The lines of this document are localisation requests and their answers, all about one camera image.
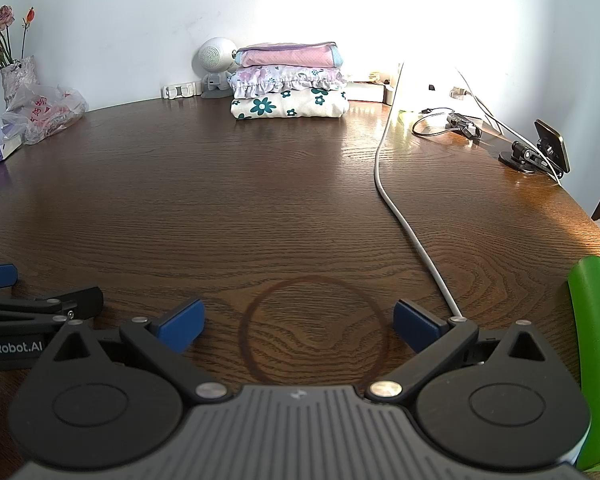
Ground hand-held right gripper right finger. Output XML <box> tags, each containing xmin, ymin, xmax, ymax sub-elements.
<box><xmin>366</xmin><ymin>298</ymin><xmax>548</xmax><ymax>405</ymax></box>

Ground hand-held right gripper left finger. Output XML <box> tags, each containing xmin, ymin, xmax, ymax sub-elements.
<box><xmin>52</xmin><ymin>298</ymin><xmax>233</xmax><ymax>405</ymax></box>

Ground pink blue purple mesh garment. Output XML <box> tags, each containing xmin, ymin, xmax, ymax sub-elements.
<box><xmin>235</xmin><ymin>41</ymin><xmax>345</xmax><ymax>70</ymax></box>

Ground clear red-printed plastic bag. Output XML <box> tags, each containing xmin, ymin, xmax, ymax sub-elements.
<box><xmin>7</xmin><ymin>84</ymin><xmax>90</xmax><ymax>146</ymax></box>

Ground green plastic object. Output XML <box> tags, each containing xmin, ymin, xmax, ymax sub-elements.
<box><xmin>566</xmin><ymin>255</ymin><xmax>600</xmax><ymax>474</ymax></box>

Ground patterned flower vase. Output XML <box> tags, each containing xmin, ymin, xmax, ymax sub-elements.
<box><xmin>0</xmin><ymin>56</ymin><xmax>40</xmax><ymax>111</ymax></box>

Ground smartphone on holder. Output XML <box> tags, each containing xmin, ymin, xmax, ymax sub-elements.
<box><xmin>534</xmin><ymin>119</ymin><xmax>572</xmax><ymax>177</ymax></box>

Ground white power strip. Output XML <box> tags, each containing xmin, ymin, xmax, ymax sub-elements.
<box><xmin>161</xmin><ymin>81</ymin><xmax>205</xmax><ymax>100</ymax></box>

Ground white green box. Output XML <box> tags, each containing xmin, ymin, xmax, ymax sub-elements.
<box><xmin>347</xmin><ymin>81</ymin><xmax>387</xmax><ymax>103</ymax></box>

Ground folded white teal-flower cloth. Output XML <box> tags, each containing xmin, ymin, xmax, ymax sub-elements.
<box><xmin>231</xmin><ymin>87</ymin><xmax>350</xmax><ymax>121</ymax></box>

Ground folded purple floral frilled cloth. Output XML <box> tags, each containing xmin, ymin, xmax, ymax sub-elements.
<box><xmin>227</xmin><ymin>64</ymin><xmax>349</xmax><ymax>100</ymax></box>

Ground thick white cable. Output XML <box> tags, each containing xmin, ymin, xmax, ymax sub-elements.
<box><xmin>374</xmin><ymin>61</ymin><xmax>465</xmax><ymax>320</ymax></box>

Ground black cable with adapter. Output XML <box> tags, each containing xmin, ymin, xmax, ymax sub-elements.
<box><xmin>412</xmin><ymin>107</ymin><xmax>483</xmax><ymax>140</ymax></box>

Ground thin white cables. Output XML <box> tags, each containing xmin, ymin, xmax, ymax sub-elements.
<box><xmin>452</xmin><ymin>67</ymin><xmax>564</xmax><ymax>184</ymax></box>

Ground white round camera device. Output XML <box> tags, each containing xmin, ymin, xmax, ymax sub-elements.
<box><xmin>191</xmin><ymin>36</ymin><xmax>239</xmax><ymax>100</ymax></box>

